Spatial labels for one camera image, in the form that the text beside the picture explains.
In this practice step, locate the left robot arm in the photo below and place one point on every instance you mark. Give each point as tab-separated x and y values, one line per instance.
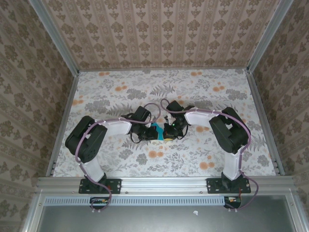
87	140

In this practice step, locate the grey metal panel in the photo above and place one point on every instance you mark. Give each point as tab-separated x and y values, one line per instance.
157	220

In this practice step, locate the aluminium upright frame post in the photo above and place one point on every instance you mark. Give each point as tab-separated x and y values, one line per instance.
266	38
56	38

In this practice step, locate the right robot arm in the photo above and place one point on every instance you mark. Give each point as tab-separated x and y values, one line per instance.
229	133

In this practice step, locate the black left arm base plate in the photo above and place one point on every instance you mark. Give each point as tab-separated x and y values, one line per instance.
116	186

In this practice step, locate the aluminium table side rail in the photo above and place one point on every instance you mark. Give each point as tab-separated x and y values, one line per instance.
70	96
257	96

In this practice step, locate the wide aluminium frame beam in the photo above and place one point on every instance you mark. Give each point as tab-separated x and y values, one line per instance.
164	184

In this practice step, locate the floral patterned table cover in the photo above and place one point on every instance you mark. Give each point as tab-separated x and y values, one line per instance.
183	164

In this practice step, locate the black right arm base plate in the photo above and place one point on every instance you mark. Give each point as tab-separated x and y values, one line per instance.
212	186

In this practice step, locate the small black controller board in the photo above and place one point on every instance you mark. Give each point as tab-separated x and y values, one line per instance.
99	201
233	201

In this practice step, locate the small white paper scrap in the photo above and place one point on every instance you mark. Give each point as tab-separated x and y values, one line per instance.
195	213

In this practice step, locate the thin aluminium table rail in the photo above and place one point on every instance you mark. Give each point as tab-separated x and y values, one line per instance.
164	69

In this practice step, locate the blue square paper sheet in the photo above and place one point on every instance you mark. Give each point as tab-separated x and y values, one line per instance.
159	131

